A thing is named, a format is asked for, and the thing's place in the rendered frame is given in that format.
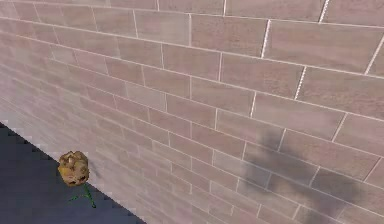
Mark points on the brown lumpy ball green stem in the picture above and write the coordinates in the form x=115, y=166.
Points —
x=73, y=168

